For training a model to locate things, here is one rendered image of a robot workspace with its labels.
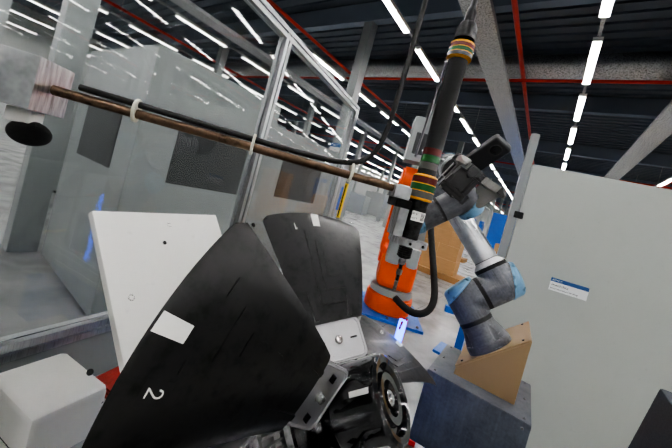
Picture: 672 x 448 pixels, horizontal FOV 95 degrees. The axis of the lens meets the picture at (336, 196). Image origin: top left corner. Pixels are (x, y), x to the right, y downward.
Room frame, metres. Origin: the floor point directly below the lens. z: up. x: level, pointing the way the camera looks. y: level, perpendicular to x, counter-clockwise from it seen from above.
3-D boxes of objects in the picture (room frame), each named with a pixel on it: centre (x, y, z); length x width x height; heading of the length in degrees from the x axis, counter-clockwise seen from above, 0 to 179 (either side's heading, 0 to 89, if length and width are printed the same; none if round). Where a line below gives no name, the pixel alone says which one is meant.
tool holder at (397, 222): (0.55, -0.14, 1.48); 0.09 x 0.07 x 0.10; 102
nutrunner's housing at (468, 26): (0.55, -0.15, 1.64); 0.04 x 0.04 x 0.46
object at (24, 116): (0.42, 0.43, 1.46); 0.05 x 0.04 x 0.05; 102
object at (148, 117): (0.49, 0.15, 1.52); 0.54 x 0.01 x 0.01; 102
